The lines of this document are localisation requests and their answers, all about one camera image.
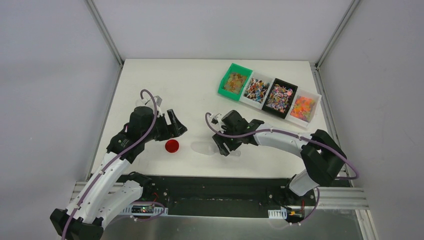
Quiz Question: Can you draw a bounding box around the clear plastic scoop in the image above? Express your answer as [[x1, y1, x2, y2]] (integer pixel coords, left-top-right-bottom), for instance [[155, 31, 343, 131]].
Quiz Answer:
[[190, 141, 241, 157]]

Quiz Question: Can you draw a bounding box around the clear plastic jar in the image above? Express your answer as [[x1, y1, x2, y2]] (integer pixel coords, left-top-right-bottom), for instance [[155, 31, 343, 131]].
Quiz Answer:
[[135, 95, 162, 111]]

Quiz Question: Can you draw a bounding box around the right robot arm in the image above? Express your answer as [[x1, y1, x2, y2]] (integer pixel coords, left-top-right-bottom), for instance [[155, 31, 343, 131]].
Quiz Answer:
[[205, 110, 347, 205]]

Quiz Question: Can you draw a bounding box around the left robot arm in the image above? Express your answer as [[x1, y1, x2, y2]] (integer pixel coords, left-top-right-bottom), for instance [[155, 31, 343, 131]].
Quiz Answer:
[[50, 106, 187, 240]]

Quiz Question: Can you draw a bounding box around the red jar lid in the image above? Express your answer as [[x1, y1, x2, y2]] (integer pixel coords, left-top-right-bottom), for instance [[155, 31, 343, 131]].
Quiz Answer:
[[165, 139, 180, 153]]

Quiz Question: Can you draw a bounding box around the green candy bin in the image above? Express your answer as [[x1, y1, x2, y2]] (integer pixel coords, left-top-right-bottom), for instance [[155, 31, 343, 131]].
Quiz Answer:
[[217, 63, 253, 101]]

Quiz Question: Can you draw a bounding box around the white lollipop bin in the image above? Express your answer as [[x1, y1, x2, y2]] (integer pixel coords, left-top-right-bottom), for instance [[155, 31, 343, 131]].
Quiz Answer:
[[239, 71, 275, 110]]

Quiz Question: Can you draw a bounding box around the black candy bin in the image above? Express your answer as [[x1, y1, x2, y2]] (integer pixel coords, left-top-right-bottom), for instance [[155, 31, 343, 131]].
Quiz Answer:
[[261, 78, 298, 119]]

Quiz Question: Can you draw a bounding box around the white gummy bin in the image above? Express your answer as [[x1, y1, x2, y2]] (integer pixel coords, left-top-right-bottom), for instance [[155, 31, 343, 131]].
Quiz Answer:
[[285, 87, 322, 129]]

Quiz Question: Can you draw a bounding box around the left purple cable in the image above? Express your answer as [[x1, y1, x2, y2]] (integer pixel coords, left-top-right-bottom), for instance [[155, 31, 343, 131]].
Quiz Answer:
[[60, 89, 159, 240]]

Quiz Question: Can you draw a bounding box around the purple cable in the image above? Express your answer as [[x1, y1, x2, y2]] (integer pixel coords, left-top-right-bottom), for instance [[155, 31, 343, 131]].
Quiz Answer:
[[204, 112, 360, 181], [60, 89, 159, 240]]

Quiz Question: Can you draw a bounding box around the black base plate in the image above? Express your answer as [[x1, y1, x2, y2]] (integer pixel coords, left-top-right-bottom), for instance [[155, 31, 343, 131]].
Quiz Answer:
[[117, 173, 316, 218]]

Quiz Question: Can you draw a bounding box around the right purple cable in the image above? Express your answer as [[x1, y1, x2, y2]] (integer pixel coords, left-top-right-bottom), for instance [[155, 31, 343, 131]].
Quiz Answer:
[[204, 112, 360, 181]]

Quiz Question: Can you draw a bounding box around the aluminium frame rail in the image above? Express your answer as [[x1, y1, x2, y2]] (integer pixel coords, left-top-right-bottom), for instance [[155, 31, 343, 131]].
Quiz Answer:
[[317, 187, 370, 210]]

